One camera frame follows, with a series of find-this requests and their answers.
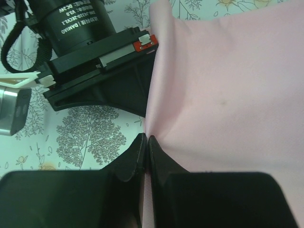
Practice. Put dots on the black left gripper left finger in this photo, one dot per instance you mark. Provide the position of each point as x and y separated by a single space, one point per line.
107 198

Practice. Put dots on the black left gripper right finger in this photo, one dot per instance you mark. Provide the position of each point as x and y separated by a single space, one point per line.
184 199

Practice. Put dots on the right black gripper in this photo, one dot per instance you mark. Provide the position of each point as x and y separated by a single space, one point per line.
95 65

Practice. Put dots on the pink t shirt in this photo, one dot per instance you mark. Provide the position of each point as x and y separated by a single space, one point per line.
228 94

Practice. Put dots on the floral patterned table mat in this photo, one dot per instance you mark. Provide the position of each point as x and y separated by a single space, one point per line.
90 137

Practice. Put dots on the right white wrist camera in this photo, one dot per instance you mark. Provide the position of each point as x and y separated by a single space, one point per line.
15 96

